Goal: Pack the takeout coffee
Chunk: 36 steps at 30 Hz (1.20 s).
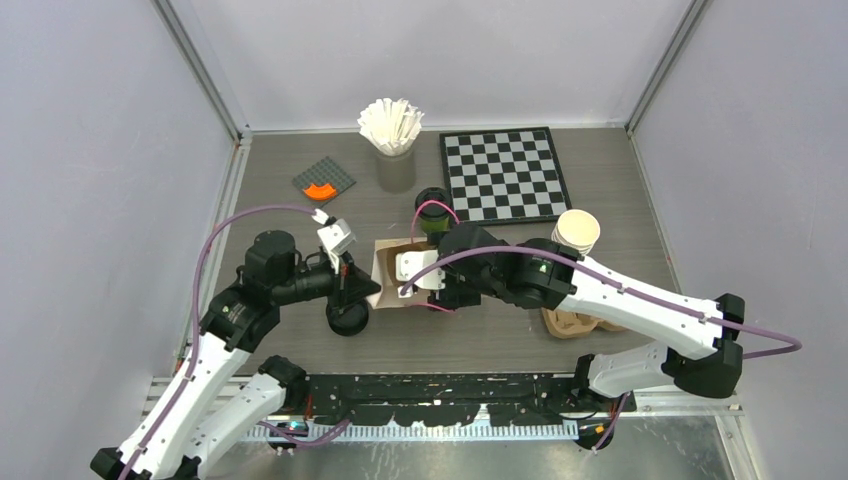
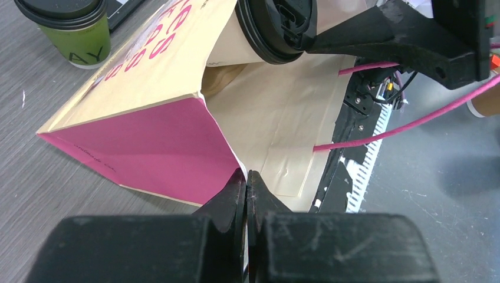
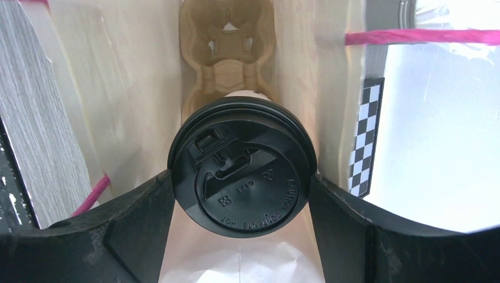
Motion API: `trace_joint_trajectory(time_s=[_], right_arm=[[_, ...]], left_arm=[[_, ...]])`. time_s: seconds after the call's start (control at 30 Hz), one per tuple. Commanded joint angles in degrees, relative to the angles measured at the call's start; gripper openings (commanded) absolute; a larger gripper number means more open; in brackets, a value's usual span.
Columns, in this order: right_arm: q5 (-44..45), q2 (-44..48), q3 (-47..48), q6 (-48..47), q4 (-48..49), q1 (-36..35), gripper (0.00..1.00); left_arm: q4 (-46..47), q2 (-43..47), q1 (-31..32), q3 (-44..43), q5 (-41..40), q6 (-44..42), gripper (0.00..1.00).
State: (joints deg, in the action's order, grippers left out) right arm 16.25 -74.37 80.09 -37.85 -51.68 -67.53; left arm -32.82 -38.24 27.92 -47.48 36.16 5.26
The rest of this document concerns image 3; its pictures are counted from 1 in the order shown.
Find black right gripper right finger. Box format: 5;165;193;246
309;175;499;282

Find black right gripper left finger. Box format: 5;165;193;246
1;170;175;282

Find paper gift bag pink handles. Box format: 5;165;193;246
17;0;500;283

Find white paper cup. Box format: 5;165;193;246
225;90;270;101

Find black white chessboard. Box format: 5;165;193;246
348;77;385;198

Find white wrapped straws bundle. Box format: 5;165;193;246
415;0;499;60

